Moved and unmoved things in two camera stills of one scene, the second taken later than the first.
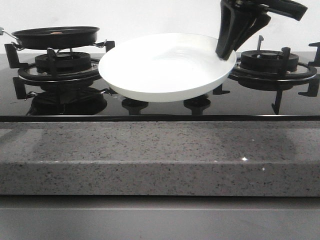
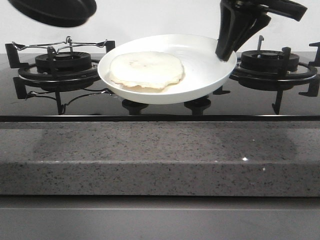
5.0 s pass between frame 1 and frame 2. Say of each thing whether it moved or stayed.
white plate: stayed
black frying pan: moved
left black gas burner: stayed
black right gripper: stayed
